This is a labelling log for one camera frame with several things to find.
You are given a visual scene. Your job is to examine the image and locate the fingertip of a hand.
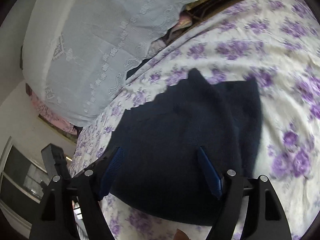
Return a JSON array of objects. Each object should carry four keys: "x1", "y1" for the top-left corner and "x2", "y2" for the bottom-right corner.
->
[{"x1": 173, "y1": 229, "x2": 190, "y2": 240}]

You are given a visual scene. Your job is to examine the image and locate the dark glass-front cabinet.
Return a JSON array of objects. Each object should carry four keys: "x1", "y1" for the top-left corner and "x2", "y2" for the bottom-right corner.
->
[{"x1": 1, "y1": 137, "x2": 49, "y2": 238}]

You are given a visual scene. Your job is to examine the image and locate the pink floral folded fabric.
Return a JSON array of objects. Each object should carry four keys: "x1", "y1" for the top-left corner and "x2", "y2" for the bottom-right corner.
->
[{"x1": 25, "y1": 83, "x2": 78, "y2": 135}]

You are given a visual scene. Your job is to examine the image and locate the navy knit sweater yellow trim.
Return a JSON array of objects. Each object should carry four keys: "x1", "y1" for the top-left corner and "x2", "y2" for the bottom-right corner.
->
[{"x1": 108, "y1": 69, "x2": 262, "y2": 226}]

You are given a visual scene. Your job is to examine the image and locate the pale blue lace cover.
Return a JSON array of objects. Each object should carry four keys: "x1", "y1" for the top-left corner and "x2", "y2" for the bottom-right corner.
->
[{"x1": 22, "y1": 0, "x2": 197, "y2": 127}]

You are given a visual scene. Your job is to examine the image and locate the white purple floral bedsheet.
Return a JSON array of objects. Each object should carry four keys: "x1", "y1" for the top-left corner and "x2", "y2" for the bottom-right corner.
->
[{"x1": 70, "y1": 0, "x2": 319, "y2": 239}]

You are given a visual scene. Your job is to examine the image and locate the stacked brown folded fabrics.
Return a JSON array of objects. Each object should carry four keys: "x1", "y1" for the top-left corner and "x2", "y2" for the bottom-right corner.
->
[{"x1": 148, "y1": 0, "x2": 242, "y2": 58}]

